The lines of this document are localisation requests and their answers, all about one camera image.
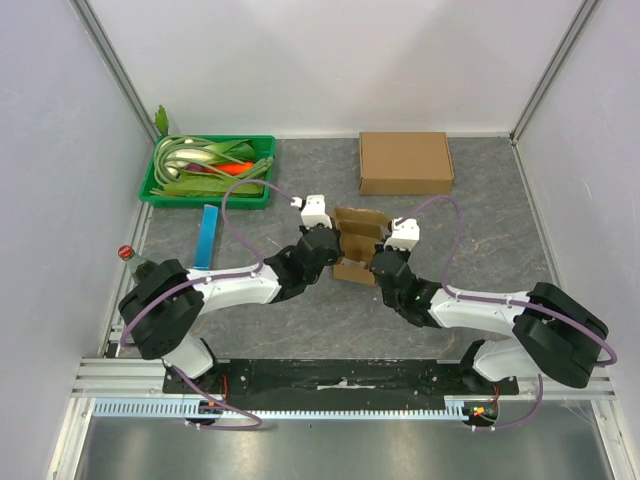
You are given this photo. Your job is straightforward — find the right aluminium frame post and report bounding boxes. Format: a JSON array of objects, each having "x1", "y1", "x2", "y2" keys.
[{"x1": 509, "y1": 0, "x2": 602, "y2": 146}]

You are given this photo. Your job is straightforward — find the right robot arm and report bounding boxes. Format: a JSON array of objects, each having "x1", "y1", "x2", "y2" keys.
[{"x1": 370, "y1": 245, "x2": 609, "y2": 394}]

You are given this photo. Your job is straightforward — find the green plastic tray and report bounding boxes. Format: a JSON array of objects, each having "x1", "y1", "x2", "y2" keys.
[{"x1": 139, "y1": 135, "x2": 276, "y2": 210}]

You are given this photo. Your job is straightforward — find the large cardboard box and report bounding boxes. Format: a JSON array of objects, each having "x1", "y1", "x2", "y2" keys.
[{"x1": 359, "y1": 132, "x2": 455, "y2": 196}]

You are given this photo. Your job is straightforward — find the green asparagus bundle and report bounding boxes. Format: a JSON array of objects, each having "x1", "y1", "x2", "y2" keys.
[{"x1": 237, "y1": 156, "x2": 274, "y2": 180}]

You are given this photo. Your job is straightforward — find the dark soda bottle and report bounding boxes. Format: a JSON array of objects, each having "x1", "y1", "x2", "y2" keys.
[{"x1": 117, "y1": 245, "x2": 158, "y2": 284}]

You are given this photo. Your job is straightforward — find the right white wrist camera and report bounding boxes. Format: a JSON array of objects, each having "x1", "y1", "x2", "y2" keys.
[{"x1": 383, "y1": 218, "x2": 420, "y2": 252}]

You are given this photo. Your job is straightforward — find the aluminium frame post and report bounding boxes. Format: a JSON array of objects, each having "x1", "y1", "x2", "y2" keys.
[
  {"x1": 509, "y1": 0, "x2": 602, "y2": 146},
  {"x1": 70, "y1": 0, "x2": 159, "y2": 142}
]

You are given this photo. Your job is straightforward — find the blue rectangular box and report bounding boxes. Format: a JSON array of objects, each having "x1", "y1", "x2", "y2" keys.
[{"x1": 193, "y1": 205, "x2": 219, "y2": 270}]

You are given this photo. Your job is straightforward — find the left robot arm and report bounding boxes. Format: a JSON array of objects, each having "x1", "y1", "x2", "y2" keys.
[{"x1": 118, "y1": 224, "x2": 342, "y2": 393}]

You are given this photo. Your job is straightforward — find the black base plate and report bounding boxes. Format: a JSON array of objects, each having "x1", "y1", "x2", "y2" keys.
[{"x1": 195, "y1": 359, "x2": 519, "y2": 412}]

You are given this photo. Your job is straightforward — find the left aluminium frame post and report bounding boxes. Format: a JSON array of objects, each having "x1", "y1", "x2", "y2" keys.
[{"x1": 70, "y1": 0, "x2": 159, "y2": 142}]

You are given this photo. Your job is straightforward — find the purple cable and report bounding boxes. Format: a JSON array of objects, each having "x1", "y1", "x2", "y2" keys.
[
  {"x1": 119, "y1": 178, "x2": 304, "y2": 431},
  {"x1": 394, "y1": 194, "x2": 619, "y2": 432}
]

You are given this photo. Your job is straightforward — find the white toy radish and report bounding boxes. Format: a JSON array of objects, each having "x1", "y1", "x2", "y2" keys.
[{"x1": 164, "y1": 149, "x2": 216, "y2": 178}]

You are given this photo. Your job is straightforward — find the slotted cable duct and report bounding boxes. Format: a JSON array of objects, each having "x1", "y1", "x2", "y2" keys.
[{"x1": 92, "y1": 394, "x2": 501, "y2": 420}]

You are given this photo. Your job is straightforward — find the small cardboard box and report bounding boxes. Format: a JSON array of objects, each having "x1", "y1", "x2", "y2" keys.
[{"x1": 332, "y1": 206, "x2": 390, "y2": 286}]

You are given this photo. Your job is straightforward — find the green long beans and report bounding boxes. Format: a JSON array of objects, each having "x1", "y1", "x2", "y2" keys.
[{"x1": 152, "y1": 136, "x2": 208, "y2": 189}]

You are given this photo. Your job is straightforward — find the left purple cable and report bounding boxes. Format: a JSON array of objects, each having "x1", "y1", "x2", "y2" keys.
[{"x1": 119, "y1": 178, "x2": 304, "y2": 431}]

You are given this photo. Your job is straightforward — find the green lettuce leaf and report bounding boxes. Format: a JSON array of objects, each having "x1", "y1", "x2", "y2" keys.
[{"x1": 156, "y1": 176, "x2": 264, "y2": 198}]

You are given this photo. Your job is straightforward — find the orange toy carrot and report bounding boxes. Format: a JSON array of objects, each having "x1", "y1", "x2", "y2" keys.
[{"x1": 214, "y1": 162, "x2": 254, "y2": 176}]

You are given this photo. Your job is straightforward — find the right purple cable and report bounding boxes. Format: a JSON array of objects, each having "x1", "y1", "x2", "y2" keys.
[{"x1": 394, "y1": 194, "x2": 619, "y2": 432}]

